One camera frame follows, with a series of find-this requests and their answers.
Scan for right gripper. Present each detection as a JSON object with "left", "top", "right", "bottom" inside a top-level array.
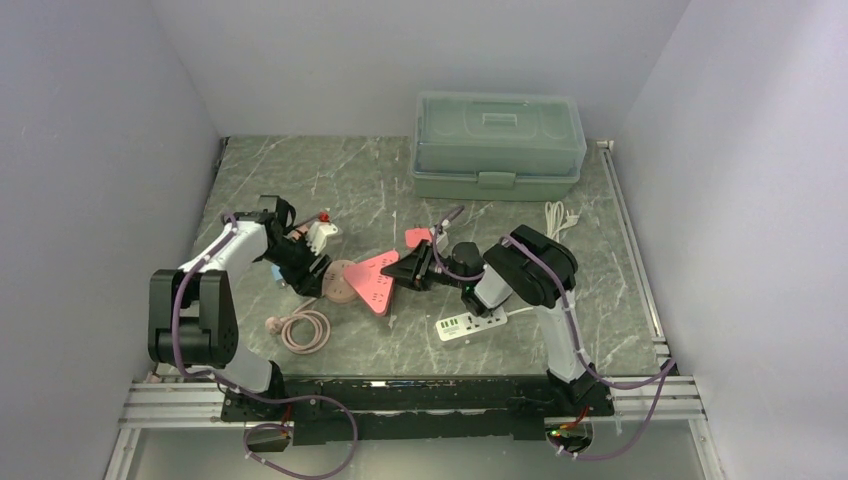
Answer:
[{"left": 382, "top": 240, "right": 468, "bottom": 292}]

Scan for orange charger cube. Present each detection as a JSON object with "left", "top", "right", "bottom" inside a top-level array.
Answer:
[{"left": 287, "top": 225, "right": 309, "bottom": 241}]

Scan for aluminium rail frame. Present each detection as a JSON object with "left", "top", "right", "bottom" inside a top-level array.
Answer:
[{"left": 102, "top": 140, "right": 730, "bottom": 480}]

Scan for white power strip cable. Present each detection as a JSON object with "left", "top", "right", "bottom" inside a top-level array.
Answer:
[{"left": 506, "top": 200, "right": 582, "bottom": 316}]

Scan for blue charger cube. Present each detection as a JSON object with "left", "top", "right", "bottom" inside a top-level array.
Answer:
[{"left": 270, "top": 265, "right": 287, "bottom": 288}]

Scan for pink triangular socket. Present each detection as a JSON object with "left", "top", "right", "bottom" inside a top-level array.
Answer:
[{"left": 343, "top": 250, "right": 400, "bottom": 316}]

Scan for round pink socket hub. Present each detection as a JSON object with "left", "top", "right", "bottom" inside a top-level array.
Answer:
[{"left": 322, "top": 260, "right": 358, "bottom": 304}]

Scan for pink cable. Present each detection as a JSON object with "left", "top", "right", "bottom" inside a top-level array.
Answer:
[{"left": 264, "top": 298, "right": 333, "bottom": 356}]

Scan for white power strip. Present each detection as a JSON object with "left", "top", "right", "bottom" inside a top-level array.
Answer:
[{"left": 435, "top": 307, "right": 509, "bottom": 342}]

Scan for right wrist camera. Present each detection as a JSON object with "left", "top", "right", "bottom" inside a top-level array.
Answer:
[{"left": 429, "top": 224, "right": 449, "bottom": 248}]

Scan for pink plug adapter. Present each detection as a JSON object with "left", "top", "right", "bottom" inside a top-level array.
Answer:
[{"left": 404, "top": 227, "right": 434, "bottom": 249}]

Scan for green plastic storage box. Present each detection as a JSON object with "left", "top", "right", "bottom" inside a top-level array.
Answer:
[{"left": 410, "top": 91, "right": 587, "bottom": 202}]

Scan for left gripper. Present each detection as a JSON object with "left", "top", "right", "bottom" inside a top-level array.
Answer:
[{"left": 261, "top": 232, "right": 332, "bottom": 298}]

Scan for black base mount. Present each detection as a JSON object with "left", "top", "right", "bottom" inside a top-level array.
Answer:
[{"left": 220, "top": 374, "right": 615, "bottom": 446}]

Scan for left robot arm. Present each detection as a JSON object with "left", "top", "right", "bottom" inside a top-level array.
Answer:
[{"left": 147, "top": 195, "right": 340, "bottom": 420}]

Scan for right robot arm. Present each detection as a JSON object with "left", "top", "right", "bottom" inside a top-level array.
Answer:
[{"left": 381, "top": 225, "right": 612, "bottom": 415}]

